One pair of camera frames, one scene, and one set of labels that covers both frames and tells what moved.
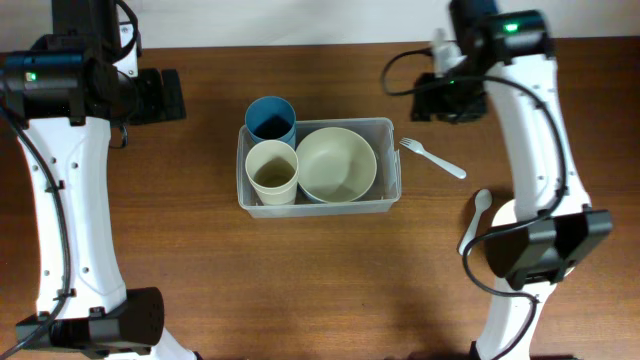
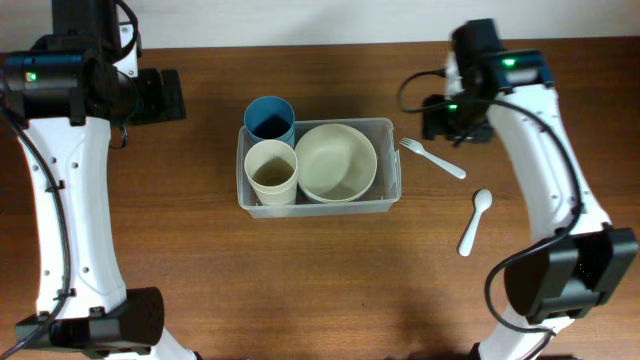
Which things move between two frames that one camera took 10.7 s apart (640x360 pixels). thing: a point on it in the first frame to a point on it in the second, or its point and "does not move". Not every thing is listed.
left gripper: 157,108 does not move
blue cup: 271,119 does not move
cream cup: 272,168 does not move
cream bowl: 506,214 to 335,163
